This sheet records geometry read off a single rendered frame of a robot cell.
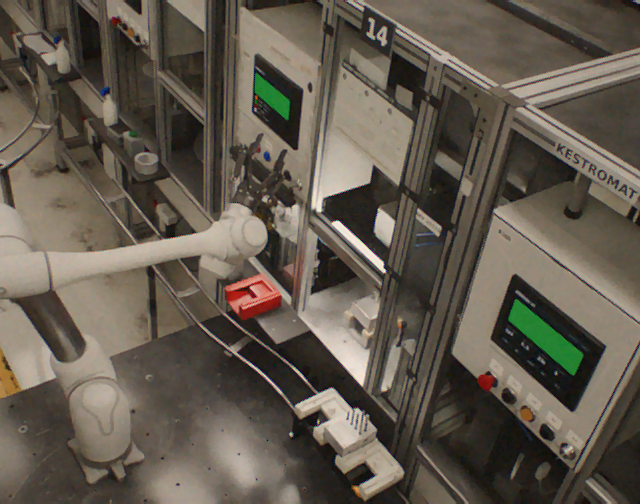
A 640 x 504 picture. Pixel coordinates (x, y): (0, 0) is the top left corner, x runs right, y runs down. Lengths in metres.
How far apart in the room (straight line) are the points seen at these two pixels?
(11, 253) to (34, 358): 1.83
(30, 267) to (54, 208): 2.71
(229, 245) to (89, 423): 0.72
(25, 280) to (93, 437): 0.60
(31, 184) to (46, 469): 2.64
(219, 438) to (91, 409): 0.46
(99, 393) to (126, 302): 1.69
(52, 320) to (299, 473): 0.89
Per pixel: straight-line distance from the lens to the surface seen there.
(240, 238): 1.91
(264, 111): 2.38
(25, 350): 3.85
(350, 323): 2.58
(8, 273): 1.97
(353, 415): 2.32
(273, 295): 2.61
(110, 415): 2.34
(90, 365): 2.44
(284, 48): 2.25
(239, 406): 2.65
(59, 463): 2.56
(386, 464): 2.33
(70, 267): 2.00
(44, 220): 4.59
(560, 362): 1.70
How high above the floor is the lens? 2.73
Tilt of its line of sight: 39 degrees down
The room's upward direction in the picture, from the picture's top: 8 degrees clockwise
